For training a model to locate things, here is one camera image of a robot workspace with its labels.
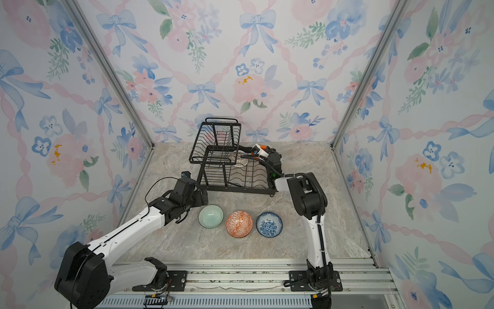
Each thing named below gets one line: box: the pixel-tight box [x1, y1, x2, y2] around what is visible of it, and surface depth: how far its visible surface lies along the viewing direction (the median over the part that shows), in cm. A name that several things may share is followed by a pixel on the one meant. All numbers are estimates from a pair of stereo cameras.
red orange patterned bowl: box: [225, 210, 253, 239], surface depth 87 cm
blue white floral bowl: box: [256, 211, 284, 238], surface depth 89 cm
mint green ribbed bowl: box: [198, 204, 224, 230], surface depth 90 cm
